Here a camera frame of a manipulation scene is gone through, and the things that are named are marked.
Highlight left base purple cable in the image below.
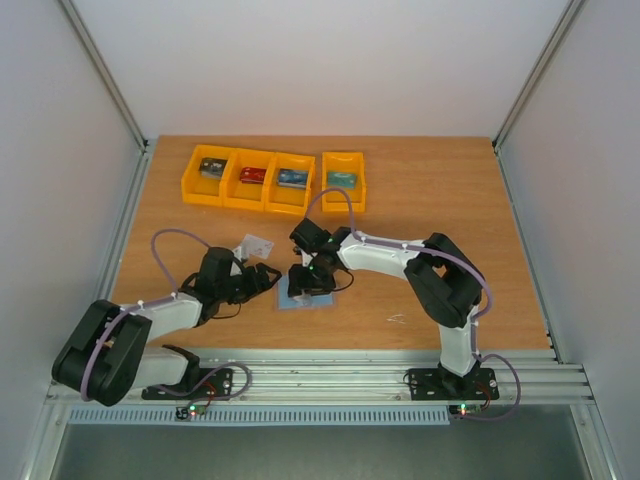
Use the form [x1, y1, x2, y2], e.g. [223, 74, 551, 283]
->
[169, 362, 254, 404]

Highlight blue card stack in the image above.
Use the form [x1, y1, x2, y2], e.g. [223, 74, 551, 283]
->
[276, 168, 309, 189]

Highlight left green circuit board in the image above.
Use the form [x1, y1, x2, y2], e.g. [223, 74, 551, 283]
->
[175, 405, 208, 421]

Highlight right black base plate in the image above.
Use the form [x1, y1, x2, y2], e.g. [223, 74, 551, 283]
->
[403, 367, 500, 401]

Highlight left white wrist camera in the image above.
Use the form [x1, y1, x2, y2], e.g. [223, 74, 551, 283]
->
[232, 243, 251, 263]

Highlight yellow bin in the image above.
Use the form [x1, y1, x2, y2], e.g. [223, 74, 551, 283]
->
[263, 152, 316, 216]
[221, 148, 275, 212]
[180, 144, 237, 207]
[321, 152, 367, 213]

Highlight red card stack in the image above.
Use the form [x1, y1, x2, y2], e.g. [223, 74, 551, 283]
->
[239, 167, 267, 185]

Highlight grey slotted cable duct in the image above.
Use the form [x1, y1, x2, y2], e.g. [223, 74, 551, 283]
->
[68, 405, 450, 427]

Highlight green circuit board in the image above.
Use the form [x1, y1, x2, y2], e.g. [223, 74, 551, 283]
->
[449, 403, 488, 417]
[175, 405, 208, 421]

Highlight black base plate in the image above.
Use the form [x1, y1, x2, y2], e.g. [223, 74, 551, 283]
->
[141, 368, 234, 401]
[403, 367, 500, 401]

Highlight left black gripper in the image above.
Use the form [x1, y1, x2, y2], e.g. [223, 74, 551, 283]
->
[218, 263, 282, 304]

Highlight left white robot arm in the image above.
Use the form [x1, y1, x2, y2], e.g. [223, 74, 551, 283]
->
[51, 247, 282, 407]

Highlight teal card stack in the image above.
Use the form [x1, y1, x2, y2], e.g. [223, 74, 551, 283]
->
[326, 171, 358, 189]

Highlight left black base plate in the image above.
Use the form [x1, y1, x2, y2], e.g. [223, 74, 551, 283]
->
[141, 368, 234, 401]

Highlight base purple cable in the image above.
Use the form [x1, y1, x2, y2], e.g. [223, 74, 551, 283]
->
[457, 353, 522, 422]
[169, 362, 254, 404]

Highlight right green circuit board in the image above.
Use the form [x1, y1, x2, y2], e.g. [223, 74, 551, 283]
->
[449, 403, 488, 417]

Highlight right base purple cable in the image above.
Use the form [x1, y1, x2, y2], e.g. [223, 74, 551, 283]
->
[457, 353, 522, 422]

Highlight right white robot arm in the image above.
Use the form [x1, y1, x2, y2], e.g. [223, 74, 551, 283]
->
[288, 218, 486, 399]

